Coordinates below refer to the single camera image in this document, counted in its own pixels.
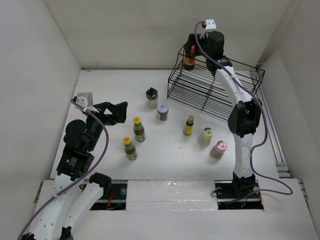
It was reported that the yellow-cap green-label sauce bottle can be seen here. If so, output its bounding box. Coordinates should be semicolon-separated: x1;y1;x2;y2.
133;116;146;142

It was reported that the small yellow-label brown bottle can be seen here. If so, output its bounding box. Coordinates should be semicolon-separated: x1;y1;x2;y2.
183;115;195;136

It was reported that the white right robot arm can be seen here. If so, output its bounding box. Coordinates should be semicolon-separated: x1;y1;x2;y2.
184;30;261;199

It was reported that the black-lid spice shaker jar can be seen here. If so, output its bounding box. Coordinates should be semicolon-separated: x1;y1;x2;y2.
146;87;158;109

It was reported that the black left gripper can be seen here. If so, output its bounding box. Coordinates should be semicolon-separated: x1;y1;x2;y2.
85;100;128;150

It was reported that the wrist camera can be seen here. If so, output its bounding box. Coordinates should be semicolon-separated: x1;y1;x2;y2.
72;92;94;108
201;19;217;31

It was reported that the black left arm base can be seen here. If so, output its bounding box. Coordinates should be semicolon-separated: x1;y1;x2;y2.
90;181;128;211

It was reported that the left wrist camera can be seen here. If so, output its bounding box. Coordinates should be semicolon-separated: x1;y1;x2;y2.
72;92;94;108

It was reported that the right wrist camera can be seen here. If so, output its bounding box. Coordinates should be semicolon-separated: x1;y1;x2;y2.
201;19;217;31

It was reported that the white-lid dark sauce jar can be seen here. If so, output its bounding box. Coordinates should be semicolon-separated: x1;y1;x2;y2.
156;102;169;121

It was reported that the yellow-lid spice jar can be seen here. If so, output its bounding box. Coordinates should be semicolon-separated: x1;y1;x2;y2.
198;127;214;147

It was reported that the red-lid chili sauce jar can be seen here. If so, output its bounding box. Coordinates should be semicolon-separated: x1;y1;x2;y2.
182;53;196;71

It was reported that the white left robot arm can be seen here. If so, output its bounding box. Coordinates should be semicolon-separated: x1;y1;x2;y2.
18;97;128;240

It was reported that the black wire rack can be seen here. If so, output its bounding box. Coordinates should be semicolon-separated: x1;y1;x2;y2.
167;46;266;123

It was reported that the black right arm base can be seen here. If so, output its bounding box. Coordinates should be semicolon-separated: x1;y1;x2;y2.
211;181;264;210

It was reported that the pink-lid spice jar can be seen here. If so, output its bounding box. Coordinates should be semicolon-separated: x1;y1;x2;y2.
210;140;228;159

